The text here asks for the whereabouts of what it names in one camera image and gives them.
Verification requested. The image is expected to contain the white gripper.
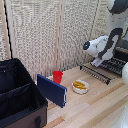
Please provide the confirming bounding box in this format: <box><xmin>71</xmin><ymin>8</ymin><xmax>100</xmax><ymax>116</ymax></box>
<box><xmin>90</xmin><ymin>56</ymin><xmax>105</xmax><ymax>68</ymax></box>

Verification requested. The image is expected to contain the black wire oven tray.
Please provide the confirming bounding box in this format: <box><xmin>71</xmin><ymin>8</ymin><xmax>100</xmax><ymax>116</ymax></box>
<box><xmin>79</xmin><ymin>63</ymin><xmax>113</xmax><ymax>86</ymax></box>

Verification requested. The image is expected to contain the white bowl with yellow food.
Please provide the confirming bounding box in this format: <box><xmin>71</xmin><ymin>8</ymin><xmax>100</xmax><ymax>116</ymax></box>
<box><xmin>71</xmin><ymin>79</ymin><xmax>91</xmax><ymax>95</ymax></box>

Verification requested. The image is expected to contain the red plastic cup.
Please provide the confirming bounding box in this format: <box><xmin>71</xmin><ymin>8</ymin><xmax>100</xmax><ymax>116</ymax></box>
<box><xmin>52</xmin><ymin>70</ymin><xmax>64</xmax><ymax>85</ymax></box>

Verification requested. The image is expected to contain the blue box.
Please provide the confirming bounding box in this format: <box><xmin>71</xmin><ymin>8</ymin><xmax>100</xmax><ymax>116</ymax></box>
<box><xmin>36</xmin><ymin>73</ymin><xmax>68</xmax><ymax>109</ymax></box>

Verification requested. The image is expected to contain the beige woven folding screen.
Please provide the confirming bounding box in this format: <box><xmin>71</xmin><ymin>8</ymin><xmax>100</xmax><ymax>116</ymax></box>
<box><xmin>0</xmin><ymin>0</ymin><xmax>128</xmax><ymax>83</ymax></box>

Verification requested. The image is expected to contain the black fabric storage bag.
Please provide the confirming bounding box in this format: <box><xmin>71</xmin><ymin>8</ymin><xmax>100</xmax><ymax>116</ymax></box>
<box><xmin>0</xmin><ymin>58</ymin><xmax>50</xmax><ymax>128</ymax></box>

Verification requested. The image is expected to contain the black vertical pole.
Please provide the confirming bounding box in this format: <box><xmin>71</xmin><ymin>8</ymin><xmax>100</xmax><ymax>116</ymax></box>
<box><xmin>2</xmin><ymin>0</ymin><xmax>13</xmax><ymax>61</ymax></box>

